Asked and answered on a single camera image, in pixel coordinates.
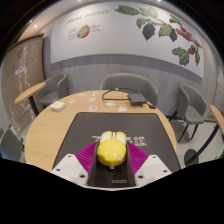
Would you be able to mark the grey upholstered chair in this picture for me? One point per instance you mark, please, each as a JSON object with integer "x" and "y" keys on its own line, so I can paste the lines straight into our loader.
{"x": 191, "y": 105}
{"x": 10, "y": 145}
{"x": 55, "y": 88}
{"x": 130, "y": 83}

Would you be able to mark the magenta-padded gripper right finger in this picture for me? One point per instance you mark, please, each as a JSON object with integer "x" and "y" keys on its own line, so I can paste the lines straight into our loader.
{"x": 151, "y": 168}

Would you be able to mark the black power adapter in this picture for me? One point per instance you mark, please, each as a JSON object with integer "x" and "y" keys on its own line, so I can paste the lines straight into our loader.
{"x": 137, "y": 98}

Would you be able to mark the ceiling spotlights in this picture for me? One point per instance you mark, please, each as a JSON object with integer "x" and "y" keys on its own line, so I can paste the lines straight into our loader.
{"x": 35, "y": 26}

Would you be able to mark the bubble-wrapped brown panel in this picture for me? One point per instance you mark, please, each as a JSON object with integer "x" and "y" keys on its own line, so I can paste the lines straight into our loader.
{"x": 20, "y": 73}

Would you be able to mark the black mouse pad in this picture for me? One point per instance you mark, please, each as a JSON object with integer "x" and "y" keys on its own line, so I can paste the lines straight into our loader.
{"x": 86, "y": 130}

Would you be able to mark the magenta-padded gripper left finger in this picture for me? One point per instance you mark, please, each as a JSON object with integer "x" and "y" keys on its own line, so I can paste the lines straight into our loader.
{"x": 70, "y": 168}

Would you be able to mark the small white box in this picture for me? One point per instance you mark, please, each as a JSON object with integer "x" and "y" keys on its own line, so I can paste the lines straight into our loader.
{"x": 57, "y": 106}

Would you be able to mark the small white sticker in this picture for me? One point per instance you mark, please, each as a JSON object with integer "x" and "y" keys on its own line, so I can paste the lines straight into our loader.
{"x": 122, "y": 108}
{"x": 90, "y": 99}
{"x": 82, "y": 94}
{"x": 93, "y": 107}
{"x": 72, "y": 101}
{"x": 95, "y": 93}
{"x": 110, "y": 104}

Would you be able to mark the botanical wall print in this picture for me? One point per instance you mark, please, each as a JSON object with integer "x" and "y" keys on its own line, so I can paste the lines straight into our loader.
{"x": 116, "y": 36}

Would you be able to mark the yellow computer mouse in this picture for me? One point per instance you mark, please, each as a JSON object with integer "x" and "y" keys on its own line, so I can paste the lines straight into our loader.
{"x": 111, "y": 151}

